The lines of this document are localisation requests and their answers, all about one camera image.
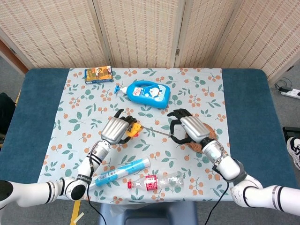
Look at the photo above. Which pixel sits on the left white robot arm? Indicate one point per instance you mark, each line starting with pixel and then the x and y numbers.
pixel 30 193

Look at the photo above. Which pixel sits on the dark teal table cover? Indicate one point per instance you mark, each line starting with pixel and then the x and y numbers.
pixel 248 105

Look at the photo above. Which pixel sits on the yellow tape measure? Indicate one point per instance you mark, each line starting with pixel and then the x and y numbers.
pixel 136 129

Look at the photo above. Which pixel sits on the bamboo folding screen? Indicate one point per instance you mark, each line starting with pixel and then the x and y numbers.
pixel 140 35

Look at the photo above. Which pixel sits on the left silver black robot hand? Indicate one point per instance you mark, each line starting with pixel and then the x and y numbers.
pixel 114 129

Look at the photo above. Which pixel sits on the orange and blue carton box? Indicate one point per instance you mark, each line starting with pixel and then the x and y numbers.
pixel 98 75

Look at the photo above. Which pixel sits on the blue grey plastic stool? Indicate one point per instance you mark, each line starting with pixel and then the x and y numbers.
pixel 150 215

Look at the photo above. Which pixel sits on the plastic wrap roll blue label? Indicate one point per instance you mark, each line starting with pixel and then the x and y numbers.
pixel 126 168

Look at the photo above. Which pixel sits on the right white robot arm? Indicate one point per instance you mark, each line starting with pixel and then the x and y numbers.
pixel 229 166

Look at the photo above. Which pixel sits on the round woven rattan coaster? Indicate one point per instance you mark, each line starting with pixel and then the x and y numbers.
pixel 194 147

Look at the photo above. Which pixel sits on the black and white sneaker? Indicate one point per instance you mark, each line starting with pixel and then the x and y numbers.
pixel 294 150

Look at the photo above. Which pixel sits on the blue pump bottle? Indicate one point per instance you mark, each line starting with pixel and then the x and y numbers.
pixel 150 93

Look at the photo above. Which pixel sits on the white power strip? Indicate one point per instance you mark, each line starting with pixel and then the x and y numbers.
pixel 290 93

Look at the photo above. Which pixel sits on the black box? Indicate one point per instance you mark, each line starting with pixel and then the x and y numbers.
pixel 291 130

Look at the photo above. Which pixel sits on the floral print tablecloth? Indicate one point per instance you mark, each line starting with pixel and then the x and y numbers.
pixel 145 112

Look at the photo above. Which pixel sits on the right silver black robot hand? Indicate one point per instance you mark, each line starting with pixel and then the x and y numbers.
pixel 194 129

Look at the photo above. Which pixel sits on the black bag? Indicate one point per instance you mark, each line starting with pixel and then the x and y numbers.
pixel 5 112

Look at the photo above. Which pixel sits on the clear plastic bottle red label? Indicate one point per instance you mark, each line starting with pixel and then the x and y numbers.
pixel 152 182

